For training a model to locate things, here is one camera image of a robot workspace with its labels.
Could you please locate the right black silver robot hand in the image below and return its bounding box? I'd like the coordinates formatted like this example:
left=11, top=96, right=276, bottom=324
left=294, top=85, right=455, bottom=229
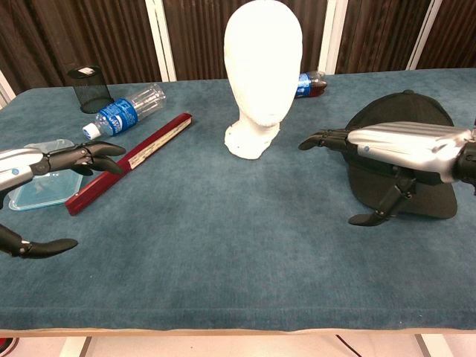
left=298, top=123, right=472, bottom=227

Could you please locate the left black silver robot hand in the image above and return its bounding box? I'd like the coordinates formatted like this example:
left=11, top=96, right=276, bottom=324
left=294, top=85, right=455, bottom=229
left=0, top=140, right=127, bottom=260

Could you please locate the black baseball cap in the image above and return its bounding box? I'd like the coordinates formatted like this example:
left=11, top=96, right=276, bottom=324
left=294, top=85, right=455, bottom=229
left=344, top=89, right=458, bottom=219

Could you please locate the white foam mannequin head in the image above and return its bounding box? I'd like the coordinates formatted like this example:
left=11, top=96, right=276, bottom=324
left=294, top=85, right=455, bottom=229
left=223, top=0, right=303, bottom=161

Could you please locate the clear plastic food container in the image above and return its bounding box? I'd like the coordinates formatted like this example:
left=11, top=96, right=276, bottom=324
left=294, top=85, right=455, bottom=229
left=7, top=138, right=84, bottom=212

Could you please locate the black mesh pen holder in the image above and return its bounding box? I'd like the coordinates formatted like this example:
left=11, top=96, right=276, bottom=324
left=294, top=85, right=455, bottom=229
left=66, top=65, right=115, bottom=115

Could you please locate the dark cola bottle blue label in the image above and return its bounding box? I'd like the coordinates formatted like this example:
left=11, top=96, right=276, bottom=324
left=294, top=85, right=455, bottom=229
left=294, top=70, right=329, bottom=100

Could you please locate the clear water bottle blue label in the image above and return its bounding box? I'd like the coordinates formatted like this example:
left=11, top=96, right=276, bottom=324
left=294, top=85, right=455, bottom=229
left=82, top=83, right=167, bottom=141

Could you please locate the red folded hand fan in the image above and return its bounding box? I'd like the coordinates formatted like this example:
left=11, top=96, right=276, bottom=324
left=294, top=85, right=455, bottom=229
left=64, top=112, right=194, bottom=216

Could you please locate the brown pleated curtain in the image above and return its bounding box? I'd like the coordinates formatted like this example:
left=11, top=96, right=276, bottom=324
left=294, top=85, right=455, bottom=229
left=0, top=0, right=476, bottom=96

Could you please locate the blue carpet table cover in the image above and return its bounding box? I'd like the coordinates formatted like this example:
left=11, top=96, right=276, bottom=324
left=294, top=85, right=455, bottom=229
left=0, top=68, right=476, bottom=332

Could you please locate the white vertical frame post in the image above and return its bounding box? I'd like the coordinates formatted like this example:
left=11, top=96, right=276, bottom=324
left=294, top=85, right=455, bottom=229
left=0, top=69, right=18, bottom=110
left=318, top=0, right=349, bottom=75
left=144, top=0, right=177, bottom=83
left=408, top=0, right=444, bottom=71

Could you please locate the red cable under table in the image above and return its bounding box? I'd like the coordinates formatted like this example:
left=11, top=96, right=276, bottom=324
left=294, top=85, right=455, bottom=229
left=335, top=334, right=358, bottom=357

